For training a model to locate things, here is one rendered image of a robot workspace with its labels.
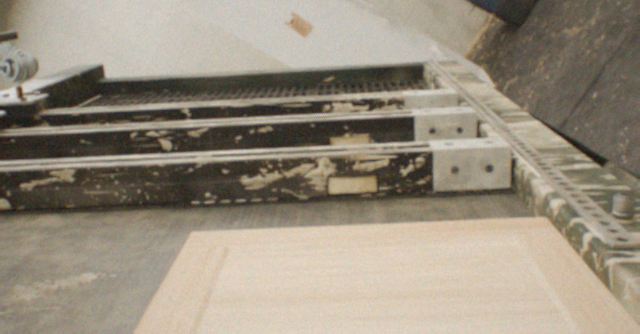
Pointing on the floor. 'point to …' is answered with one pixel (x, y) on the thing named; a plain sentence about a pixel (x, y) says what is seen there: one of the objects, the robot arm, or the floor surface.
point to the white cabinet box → (314, 22)
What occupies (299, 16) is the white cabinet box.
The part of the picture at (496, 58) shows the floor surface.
